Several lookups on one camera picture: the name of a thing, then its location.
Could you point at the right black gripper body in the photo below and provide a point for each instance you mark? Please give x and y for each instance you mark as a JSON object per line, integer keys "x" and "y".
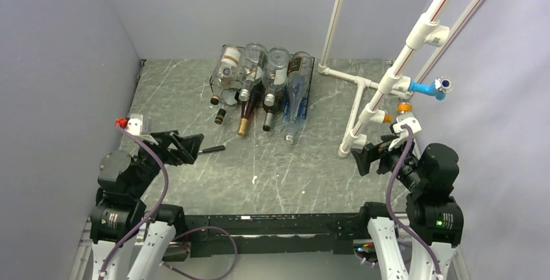
{"x": 389, "y": 159}

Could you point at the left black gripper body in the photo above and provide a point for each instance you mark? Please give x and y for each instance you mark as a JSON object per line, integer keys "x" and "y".
{"x": 168, "y": 155}

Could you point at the clear bottle blue medallion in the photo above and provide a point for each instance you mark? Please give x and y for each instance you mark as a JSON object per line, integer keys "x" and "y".
{"x": 224, "y": 77}

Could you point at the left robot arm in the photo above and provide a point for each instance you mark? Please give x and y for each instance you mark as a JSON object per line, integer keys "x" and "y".
{"x": 131, "y": 227}

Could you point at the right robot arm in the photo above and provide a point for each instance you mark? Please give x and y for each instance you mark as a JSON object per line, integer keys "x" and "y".
{"x": 435, "y": 219}

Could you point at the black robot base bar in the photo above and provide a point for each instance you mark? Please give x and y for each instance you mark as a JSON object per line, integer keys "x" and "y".
{"x": 336, "y": 233}

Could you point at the lower bottle black gold cap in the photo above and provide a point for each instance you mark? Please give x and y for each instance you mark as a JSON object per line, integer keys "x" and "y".
{"x": 219, "y": 118}

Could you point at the dark wine bottle gold cap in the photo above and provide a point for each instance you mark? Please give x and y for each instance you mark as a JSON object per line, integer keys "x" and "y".
{"x": 247, "y": 109}

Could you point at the lower bottle silver cap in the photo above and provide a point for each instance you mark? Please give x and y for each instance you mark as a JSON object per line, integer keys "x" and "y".
{"x": 268, "y": 120}

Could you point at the clear bottle silver cap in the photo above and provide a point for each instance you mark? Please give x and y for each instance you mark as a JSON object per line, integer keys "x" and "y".
{"x": 252, "y": 69}

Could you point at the clear bottle dark neck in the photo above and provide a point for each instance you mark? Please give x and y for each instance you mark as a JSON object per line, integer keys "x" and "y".
{"x": 275, "y": 76}

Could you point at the blue tinted clear bottle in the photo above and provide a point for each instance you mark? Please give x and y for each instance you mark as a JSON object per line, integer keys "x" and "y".
{"x": 298, "y": 79}

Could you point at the small black hammer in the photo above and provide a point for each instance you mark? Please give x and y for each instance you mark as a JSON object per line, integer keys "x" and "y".
{"x": 212, "y": 149}

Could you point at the orange faucet tap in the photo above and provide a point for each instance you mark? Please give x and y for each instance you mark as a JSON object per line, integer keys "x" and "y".
{"x": 402, "y": 108}

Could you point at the blue faucet tap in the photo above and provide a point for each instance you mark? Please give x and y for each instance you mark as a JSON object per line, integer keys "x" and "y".
{"x": 438, "y": 89}

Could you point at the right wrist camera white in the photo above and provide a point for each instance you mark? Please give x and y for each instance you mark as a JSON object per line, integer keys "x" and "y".
{"x": 403, "y": 129}

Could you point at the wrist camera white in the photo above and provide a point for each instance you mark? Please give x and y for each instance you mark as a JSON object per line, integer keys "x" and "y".
{"x": 138, "y": 125}
{"x": 403, "y": 129}

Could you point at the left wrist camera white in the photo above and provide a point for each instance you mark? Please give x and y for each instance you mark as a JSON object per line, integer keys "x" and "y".
{"x": 138, "y": 125}

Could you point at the black wire wine rack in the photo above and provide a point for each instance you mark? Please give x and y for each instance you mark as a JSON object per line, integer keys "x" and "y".
{"x": 280, "y": 99}

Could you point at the white pvc pipe frame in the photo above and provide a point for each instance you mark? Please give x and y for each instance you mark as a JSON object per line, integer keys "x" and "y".
{"x": 412, "y": 35}

